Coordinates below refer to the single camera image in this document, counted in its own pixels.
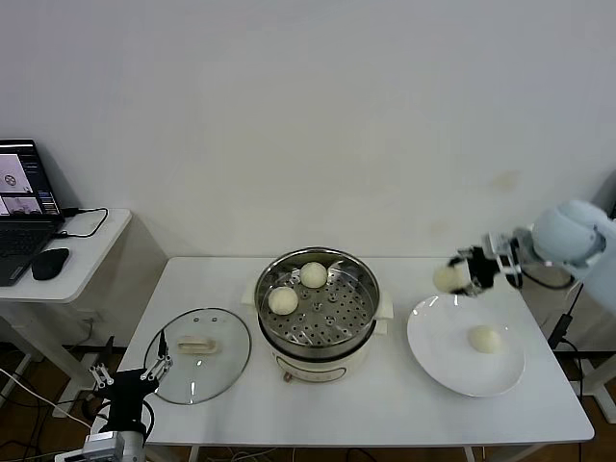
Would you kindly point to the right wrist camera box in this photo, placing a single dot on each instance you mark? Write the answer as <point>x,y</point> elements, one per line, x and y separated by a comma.
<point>498,239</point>

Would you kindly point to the white side table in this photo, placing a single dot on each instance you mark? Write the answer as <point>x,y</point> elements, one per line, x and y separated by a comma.
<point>89,260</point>
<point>597,385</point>

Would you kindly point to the white wall socket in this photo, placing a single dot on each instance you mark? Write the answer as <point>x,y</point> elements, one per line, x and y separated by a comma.
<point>92,318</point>

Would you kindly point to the perforated steel steamer basket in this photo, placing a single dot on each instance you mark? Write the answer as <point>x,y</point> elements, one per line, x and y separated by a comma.
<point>337,313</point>

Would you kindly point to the white electric cooker base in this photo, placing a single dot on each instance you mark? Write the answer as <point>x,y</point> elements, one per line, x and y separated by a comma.
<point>313,369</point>

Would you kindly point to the white steamed baozi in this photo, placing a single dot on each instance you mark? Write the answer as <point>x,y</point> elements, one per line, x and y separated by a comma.
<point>314,274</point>
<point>485,339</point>
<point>283,300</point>
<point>445,280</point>

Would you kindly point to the white round plate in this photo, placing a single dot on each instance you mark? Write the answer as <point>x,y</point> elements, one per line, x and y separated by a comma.
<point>433,337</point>

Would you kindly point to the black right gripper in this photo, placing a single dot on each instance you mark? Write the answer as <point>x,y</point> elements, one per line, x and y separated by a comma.
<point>485,270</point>

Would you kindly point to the black open laptop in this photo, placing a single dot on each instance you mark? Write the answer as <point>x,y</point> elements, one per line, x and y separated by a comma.
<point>19,236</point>

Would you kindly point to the black computer mouse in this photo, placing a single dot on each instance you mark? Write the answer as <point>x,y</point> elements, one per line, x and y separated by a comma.
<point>49,264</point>

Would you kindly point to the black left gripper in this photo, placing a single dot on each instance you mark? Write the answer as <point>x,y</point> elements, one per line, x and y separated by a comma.
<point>127,394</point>

